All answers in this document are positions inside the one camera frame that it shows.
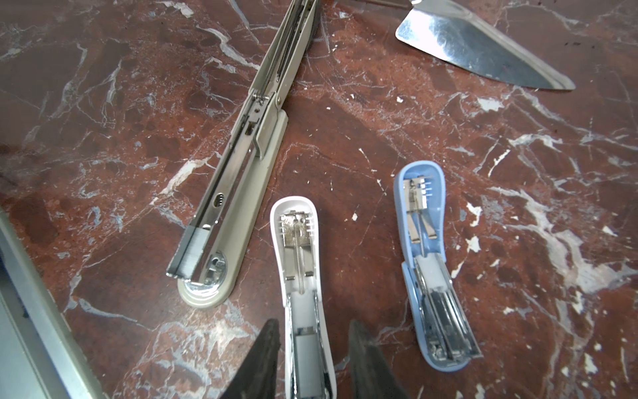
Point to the black white stapler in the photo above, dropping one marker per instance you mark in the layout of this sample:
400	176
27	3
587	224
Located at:
231	203

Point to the small white stapler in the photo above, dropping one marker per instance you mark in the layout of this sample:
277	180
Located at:
309	369

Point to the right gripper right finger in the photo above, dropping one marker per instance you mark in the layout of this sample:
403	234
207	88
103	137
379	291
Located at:
371	374

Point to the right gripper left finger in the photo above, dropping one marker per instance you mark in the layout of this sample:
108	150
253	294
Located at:
257	375

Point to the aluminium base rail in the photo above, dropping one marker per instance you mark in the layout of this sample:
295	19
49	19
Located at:
39	356

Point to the grey staple strip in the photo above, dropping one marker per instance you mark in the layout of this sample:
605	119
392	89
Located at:
188	254

